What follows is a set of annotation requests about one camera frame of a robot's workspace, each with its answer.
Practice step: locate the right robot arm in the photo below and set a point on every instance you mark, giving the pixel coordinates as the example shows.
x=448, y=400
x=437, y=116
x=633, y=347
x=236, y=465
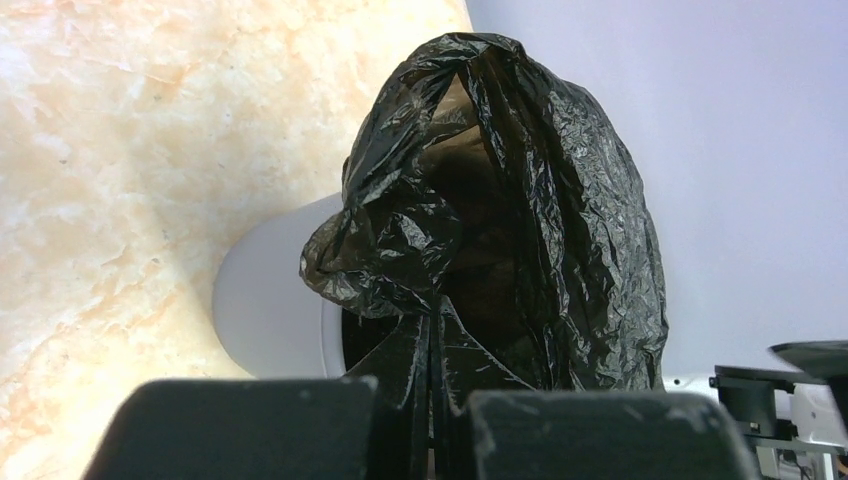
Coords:
x=795, y=421

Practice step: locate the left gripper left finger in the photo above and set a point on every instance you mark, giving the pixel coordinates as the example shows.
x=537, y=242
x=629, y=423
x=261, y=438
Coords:
x=371, y=423

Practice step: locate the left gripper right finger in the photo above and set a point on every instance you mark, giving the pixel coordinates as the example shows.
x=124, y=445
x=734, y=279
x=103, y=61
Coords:
x=489, y=425

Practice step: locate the black plastic trash bag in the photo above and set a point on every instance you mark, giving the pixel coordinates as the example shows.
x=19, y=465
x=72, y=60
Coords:
x=483, y=183

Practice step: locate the grey plastic trash bin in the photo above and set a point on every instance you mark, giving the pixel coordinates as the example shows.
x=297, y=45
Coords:
x=269, y=322

